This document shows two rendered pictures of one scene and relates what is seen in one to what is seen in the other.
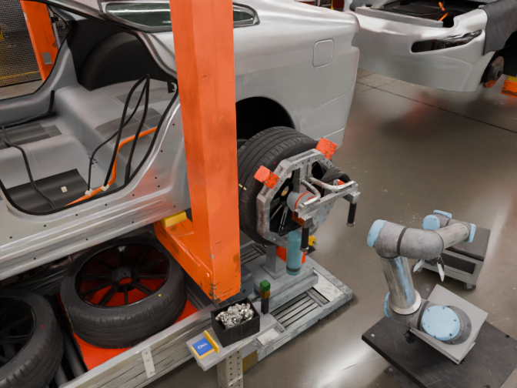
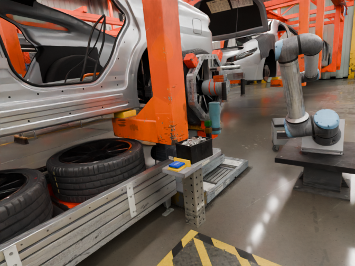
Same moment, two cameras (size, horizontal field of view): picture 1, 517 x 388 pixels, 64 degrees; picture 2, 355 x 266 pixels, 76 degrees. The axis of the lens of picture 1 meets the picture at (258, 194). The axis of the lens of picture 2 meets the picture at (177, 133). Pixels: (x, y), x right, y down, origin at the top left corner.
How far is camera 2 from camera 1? 1.25 m
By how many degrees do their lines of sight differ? 22
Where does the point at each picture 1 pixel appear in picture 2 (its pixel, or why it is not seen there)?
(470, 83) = (259, 74)
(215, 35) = not seen: outside the picture
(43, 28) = (18, 59)
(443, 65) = (244, 66)
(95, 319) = (83, 168)
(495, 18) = (261, 41)
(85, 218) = (69, 95)
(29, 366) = (27, 198)
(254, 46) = not seen: hidden behind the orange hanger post
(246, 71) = not seen: hidden behind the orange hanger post
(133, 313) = (113, 160)
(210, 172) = (166, 23)
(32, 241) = (28, 103)
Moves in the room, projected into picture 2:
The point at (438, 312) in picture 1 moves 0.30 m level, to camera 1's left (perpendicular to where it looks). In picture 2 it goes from (323, 112) to (286, 118)
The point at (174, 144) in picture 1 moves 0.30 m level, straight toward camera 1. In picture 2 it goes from (125, 56) to (136, 51)
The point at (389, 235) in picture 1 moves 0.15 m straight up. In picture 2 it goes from (290, 39) to (291, 11)
